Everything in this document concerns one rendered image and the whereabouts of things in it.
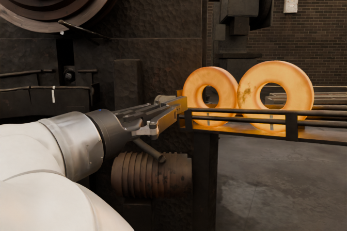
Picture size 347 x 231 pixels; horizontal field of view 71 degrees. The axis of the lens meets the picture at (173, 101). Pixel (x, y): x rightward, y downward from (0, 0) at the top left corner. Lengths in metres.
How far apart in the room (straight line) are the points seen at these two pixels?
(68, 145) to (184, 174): 0.42
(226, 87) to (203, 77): 0.07
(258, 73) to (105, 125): 0.35
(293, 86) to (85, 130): 0.40
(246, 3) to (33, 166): 4.93
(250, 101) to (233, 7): 4.43
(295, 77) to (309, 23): 7.15
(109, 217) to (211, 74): 0.48
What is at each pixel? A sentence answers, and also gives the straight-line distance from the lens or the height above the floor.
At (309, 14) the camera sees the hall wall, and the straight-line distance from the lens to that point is 7.70.
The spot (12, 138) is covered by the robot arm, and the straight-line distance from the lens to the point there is 0.29.
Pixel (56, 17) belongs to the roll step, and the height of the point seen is 0.92.
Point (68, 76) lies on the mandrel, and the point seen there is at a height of 0.74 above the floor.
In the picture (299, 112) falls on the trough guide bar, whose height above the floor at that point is 0.70.
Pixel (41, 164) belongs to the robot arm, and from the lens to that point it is 0.26.
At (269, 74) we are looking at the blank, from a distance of 0.55.
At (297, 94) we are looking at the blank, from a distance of 0.55.
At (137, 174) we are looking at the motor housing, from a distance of 0.68.
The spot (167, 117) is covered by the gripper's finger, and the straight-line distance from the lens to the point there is 0.41.
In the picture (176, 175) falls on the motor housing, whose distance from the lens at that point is 0.67.
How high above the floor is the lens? 0.81
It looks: 10 degrees down
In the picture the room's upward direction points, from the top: straight up
